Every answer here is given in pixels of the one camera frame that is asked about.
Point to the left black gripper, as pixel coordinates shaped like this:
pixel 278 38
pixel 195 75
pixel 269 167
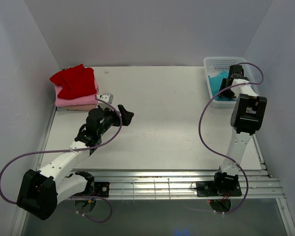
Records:
pixel 124 120

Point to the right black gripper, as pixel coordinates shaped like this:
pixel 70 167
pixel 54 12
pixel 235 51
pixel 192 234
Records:
pixel 223 94

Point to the teal t shirt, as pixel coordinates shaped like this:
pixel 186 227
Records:
pixel 215 84

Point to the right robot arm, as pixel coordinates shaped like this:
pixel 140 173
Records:
pixel 246 119

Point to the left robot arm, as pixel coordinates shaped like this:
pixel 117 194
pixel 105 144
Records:
pixel 42 190

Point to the white plastic basket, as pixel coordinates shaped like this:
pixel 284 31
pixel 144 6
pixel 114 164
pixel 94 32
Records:
pixel 242 88

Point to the pink folded t shirt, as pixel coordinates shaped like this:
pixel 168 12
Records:
pixel 85 100

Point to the beige folded t shirt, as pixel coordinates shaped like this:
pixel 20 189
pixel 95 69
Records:
pixel 76 107

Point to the red folded t shirt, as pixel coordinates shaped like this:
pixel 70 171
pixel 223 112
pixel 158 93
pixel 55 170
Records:
pixel 75 82

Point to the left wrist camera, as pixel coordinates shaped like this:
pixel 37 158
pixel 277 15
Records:
pixel 106 97

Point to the aluminium frame rail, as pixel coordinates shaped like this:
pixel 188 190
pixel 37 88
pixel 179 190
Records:
pixel 152 167

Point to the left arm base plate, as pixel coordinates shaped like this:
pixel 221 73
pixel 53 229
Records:
pixel 100 189

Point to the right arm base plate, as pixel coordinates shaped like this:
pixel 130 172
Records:
pixel 209 189

